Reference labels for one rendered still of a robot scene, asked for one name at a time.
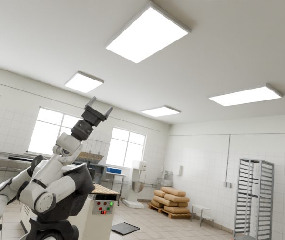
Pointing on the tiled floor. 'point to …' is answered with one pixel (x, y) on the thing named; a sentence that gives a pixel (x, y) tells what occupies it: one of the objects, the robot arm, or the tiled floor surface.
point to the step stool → (201, 214)
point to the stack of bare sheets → (124, 228)
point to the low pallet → (169, 212)
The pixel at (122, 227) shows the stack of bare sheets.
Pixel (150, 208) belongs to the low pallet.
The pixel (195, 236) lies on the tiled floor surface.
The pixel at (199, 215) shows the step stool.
